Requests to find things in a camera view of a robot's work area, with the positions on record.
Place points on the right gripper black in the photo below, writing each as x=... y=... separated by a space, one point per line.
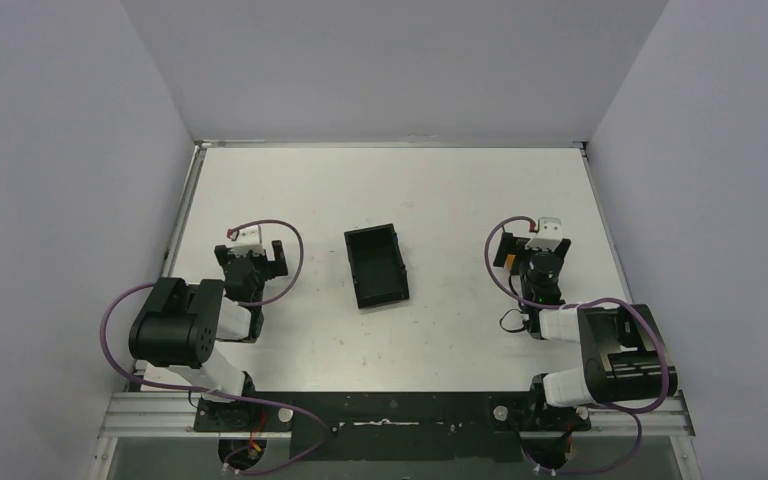
x=513 y=245

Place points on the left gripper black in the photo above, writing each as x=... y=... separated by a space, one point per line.
x=268 y=263

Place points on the orange handled screwdriver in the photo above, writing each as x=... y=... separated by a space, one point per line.
x=510 y=263

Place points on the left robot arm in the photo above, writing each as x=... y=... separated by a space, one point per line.
x=180 y=324

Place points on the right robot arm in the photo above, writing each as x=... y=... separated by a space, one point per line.
x=623 y=357

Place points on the black plastic bin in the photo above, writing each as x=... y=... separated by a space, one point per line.
x=378 y=272

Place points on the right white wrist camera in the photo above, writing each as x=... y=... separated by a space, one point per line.
x=548 y=228

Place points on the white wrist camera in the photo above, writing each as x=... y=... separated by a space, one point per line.
x=548 y=228
x=247 y=238

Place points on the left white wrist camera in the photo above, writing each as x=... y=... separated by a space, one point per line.
x=247 y=238

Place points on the aluminium table edge frame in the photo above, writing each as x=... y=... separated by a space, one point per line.
x=448 y=206

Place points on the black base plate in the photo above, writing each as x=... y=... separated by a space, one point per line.
x=399 y=426

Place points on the aluminium front rail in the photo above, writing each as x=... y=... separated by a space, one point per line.
x=170 y=415

